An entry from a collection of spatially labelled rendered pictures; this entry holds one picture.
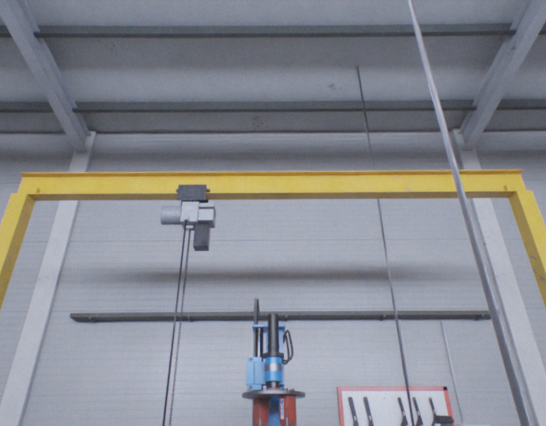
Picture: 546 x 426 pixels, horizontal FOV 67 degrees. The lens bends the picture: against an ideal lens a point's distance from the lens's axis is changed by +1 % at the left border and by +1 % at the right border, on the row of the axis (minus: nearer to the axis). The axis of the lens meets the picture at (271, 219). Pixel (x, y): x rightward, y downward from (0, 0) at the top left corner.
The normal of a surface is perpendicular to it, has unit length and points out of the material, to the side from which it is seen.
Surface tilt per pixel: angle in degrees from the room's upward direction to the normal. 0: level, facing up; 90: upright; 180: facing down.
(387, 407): 90
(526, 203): 90
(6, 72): 173
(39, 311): 90
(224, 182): 90
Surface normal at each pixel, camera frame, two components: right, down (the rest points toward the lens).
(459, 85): 0.00, 0.82
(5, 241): 0.00, -0.48
